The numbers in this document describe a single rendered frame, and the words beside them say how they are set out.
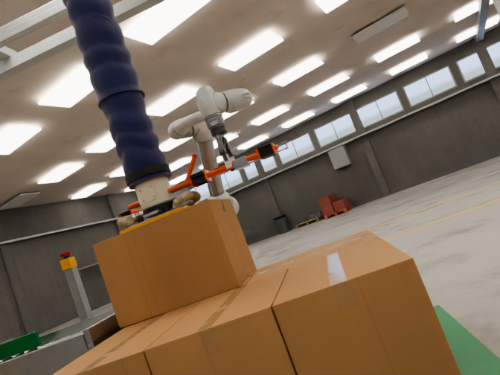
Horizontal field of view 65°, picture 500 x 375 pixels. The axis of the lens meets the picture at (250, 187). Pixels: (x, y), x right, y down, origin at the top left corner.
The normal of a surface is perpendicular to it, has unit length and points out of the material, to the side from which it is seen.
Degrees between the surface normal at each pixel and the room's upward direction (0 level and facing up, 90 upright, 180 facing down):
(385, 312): 90
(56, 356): 90
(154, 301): 90
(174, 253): 90
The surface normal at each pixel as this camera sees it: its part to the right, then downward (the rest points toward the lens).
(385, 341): -0.18, -0.03
